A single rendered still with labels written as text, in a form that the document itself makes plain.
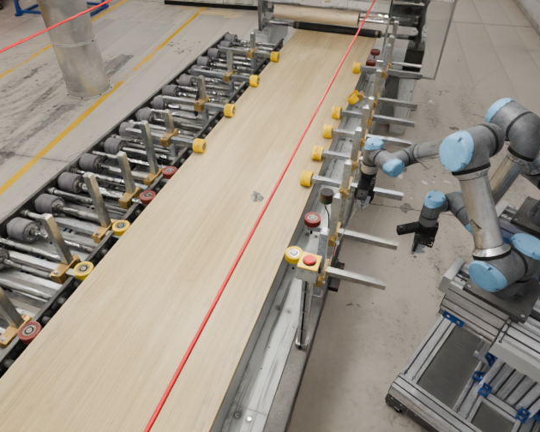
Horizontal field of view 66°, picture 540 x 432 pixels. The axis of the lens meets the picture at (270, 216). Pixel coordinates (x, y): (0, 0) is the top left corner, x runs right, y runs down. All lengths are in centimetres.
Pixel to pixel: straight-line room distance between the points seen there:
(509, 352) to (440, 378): 78
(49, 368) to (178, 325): 46
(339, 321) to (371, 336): 21
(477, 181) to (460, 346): 133
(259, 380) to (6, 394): 90
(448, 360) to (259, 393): 114
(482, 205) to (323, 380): 146
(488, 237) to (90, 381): 141
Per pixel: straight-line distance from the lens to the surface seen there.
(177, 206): 214
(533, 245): 164
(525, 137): 170
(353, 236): 203
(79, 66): 539
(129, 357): 164
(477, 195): 147
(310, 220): 201
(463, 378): 250
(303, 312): 160
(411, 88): 435
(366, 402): 253
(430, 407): 235
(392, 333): 278
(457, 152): 142
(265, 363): 187
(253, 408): 179
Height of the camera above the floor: 227
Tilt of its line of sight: 42 degrees down
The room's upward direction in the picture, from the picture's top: straight up
